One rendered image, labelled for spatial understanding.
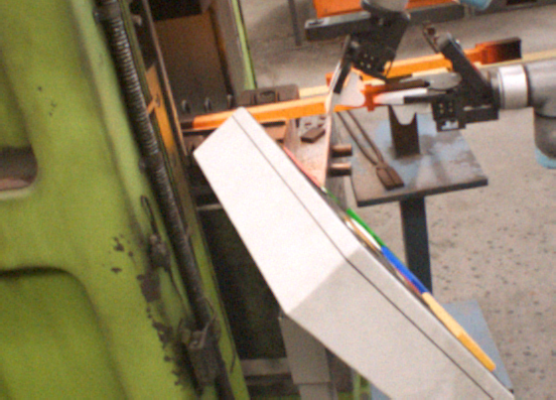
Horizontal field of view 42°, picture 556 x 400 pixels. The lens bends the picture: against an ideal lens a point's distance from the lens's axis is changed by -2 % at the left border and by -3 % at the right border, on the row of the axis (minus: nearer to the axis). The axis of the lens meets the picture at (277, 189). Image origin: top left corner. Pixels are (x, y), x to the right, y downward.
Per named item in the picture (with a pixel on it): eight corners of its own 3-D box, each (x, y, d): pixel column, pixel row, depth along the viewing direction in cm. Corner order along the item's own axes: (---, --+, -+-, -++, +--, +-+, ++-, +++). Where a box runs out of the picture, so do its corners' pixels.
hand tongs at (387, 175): (325, 98, 218) (325, 94, 217) (339, 95, 218) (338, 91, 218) (387, 191, 166) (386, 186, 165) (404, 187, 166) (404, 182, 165)
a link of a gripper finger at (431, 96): (404, 107, 124) (456, 99, 123) (403, 99, 123) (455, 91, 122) (401, 96, 128) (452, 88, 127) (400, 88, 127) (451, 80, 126)
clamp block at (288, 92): (303, 111, 153) (298, 82, 150) (299, 129, 146) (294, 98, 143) (246, 118, 156) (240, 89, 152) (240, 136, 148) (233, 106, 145)
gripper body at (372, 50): (382, 86, 124) (411, 22, 117) (335, 68, 123) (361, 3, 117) (382, 69, 130) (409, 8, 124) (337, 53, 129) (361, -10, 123)
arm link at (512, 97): (525, 74, 120) (516, 57, 127) (497, 77, 120) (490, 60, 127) (527, 115, 123) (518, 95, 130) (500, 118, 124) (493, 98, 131)
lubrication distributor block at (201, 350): (226, 372, 116) (207, 306, 109) (219, 401, 111) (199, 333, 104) (206, 373, 117) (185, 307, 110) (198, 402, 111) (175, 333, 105)
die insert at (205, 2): (211, 2, 127) (204, -32, 125) (203, 15, 121) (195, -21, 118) (55, 28, 133) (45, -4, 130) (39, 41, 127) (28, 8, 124)
